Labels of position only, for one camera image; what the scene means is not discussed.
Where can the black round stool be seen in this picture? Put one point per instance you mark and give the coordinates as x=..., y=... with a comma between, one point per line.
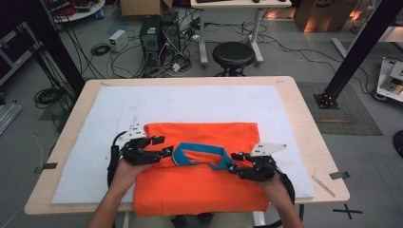
x=233, y=54

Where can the white power strip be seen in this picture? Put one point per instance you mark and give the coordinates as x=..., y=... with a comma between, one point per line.
x=176, y=67

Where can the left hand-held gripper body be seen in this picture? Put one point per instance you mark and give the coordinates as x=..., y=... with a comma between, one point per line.
x=136, y=152

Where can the white foam mat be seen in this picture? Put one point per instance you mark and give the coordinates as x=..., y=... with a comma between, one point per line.
x=190, y=101

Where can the person's right hand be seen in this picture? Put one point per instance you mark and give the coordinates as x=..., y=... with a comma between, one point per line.
x=275, y=190

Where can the grey floor mat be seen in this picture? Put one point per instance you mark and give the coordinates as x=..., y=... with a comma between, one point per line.
x=348, y=117

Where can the black tape cross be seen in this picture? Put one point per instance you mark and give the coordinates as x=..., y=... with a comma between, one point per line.
x=347, y=211

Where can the black computer tower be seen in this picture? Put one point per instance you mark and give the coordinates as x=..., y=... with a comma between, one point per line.
x=150, y=38

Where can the round white table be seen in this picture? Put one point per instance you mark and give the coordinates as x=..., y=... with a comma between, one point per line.
x=79, y=14

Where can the grey tape strip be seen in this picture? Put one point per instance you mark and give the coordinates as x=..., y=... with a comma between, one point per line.
x=46, y=167
x=339, y=175

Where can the thin wooden stick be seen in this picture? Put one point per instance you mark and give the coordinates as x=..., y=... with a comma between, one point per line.
x=323, y=186

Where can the open cardboard box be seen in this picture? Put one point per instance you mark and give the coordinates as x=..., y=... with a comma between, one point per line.
x=142, y=8

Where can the small white power supply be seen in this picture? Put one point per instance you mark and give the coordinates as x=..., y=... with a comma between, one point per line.
x=118, y=39

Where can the cardboard box with black logo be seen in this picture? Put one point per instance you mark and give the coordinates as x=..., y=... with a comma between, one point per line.
x=323, y=14

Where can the orange polo shirt blue collar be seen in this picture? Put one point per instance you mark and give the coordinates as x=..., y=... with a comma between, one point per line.
x=196, y=190

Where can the black metal pillar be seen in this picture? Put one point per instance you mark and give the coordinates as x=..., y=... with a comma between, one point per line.
x=358, y=53
x=53, y=47

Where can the white desk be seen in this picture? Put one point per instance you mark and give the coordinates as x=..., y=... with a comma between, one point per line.
x=240, y=3

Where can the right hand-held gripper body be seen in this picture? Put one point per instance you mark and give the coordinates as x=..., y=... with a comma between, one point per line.
x=259, y=169

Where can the person's left hand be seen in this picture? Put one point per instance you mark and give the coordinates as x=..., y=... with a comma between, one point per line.
x=125, y=175

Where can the black keyboard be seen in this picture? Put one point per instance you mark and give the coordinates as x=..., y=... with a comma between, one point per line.
x=214, y=1

